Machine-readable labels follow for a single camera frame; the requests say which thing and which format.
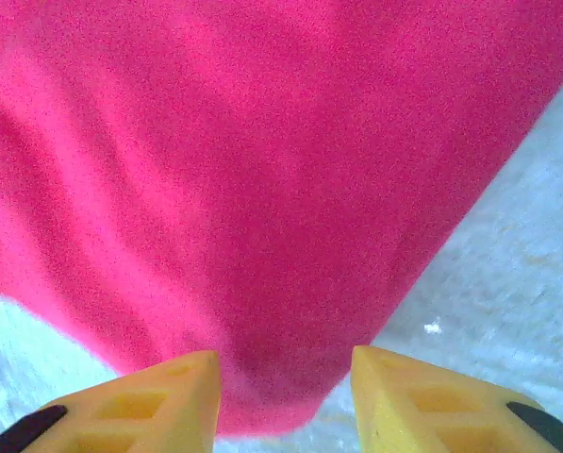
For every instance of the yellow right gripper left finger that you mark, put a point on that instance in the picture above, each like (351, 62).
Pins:
(158, 410)

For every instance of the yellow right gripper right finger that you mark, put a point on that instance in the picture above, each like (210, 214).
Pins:
(413, 410)

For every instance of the red t-shirt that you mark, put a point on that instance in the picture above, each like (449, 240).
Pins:
(262, 165)

